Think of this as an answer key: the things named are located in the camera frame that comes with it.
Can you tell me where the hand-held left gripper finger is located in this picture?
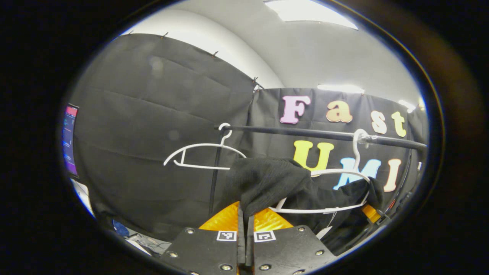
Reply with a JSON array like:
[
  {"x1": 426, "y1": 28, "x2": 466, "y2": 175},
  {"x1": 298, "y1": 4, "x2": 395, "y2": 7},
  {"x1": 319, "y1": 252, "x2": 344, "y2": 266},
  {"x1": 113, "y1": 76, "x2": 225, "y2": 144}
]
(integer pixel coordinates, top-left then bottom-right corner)
[
  {"x1": 246, "y1": 208, "x2": 337, "y2": 275},
  {"x1": 160, "y1": 201, "x2": 246, "y2": 275}
]

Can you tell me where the white plastic hanger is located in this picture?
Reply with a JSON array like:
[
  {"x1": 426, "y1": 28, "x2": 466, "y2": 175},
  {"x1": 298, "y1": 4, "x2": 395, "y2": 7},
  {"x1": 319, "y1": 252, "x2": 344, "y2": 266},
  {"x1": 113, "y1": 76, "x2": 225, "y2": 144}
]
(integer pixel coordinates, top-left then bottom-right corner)
[
  {"x1": 164, "y1": 123, "x2": 247, "y2": 170},
  {"x1": 269, "y1": 129, "x2": 372, "y2": 214}
]

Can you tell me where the black metal clothes rack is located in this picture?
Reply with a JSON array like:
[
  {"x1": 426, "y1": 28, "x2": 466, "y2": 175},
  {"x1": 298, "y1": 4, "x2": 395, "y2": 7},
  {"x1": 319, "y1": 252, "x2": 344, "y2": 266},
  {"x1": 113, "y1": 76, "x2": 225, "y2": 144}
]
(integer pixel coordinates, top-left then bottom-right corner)
[{"x1": 208, "y1": 123, "x2": 428, "y2": 218}]

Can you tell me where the white garment hang tag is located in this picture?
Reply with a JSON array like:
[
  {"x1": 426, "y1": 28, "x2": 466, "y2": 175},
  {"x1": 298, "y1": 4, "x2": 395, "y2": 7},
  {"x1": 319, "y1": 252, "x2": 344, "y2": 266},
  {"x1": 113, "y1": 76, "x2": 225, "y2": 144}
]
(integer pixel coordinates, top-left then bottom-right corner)
[{"x1": 316, "y1": 225, "x2": 334, "y2": 240}]

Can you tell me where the black knit garment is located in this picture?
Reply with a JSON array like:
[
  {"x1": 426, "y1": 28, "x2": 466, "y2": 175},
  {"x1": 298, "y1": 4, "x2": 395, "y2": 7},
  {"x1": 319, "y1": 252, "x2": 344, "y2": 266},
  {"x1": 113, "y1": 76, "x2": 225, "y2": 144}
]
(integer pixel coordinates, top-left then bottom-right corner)
[{"x1": 225, "y1": 157, "x2": 384, "y2": 254}]

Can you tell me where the black backdrop cloth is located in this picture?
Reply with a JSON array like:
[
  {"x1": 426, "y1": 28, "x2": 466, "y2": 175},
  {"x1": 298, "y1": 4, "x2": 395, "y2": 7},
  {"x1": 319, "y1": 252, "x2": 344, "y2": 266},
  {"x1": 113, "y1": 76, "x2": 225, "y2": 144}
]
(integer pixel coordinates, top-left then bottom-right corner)
[{"x1": 71, "y1": 34, "x2": 428, "y2": 241}]

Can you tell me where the blue object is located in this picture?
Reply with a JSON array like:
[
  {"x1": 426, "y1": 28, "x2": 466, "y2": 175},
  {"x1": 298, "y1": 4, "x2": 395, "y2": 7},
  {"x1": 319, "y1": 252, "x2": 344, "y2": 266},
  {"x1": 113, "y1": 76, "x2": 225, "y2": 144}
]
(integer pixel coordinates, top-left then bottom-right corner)
[{"x1": 113, "y1": 220, "x2": 130, "y2": 237}]

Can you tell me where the white desk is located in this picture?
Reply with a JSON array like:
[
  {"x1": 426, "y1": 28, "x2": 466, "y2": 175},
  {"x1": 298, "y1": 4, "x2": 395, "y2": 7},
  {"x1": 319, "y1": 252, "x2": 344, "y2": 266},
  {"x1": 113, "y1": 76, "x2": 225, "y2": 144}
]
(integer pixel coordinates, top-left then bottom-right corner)
[{"x1": 72, "y1": 178, "x2": 96, "y2": 219}]

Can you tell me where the computer monitor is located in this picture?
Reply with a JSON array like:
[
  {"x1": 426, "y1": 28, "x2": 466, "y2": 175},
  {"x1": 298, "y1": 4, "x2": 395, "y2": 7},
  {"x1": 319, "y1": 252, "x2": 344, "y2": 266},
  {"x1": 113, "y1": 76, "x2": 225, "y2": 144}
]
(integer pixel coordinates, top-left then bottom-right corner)
[{"x1": 62, "y1": 104, "x2": 79, "y2": 177}]

